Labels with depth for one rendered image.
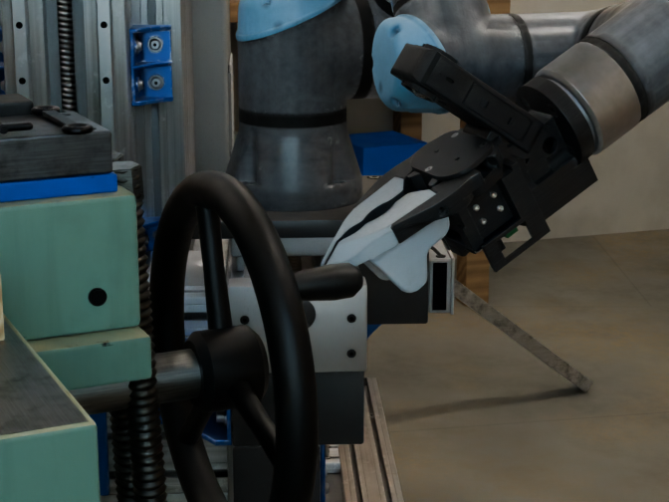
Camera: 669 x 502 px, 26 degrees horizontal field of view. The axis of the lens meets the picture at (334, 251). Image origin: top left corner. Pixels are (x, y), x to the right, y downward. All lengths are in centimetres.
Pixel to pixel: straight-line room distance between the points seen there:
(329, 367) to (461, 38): 43
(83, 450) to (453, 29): 53
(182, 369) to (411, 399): 230
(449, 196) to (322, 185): 53
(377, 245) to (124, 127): 68
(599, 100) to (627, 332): 283
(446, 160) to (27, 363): 36
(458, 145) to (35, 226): 31
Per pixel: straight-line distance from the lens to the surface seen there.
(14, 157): 93
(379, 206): 102
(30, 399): 76
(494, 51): 113
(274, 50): 150
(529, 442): 310
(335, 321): 141
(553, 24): 116
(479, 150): 102
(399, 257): 101
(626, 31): 108
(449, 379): 345
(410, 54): 101
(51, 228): 93
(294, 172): 151
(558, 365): 335
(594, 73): 106
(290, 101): 150
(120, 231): 94
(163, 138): 171
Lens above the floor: 116
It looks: 15 degrees down
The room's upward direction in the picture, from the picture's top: straight up
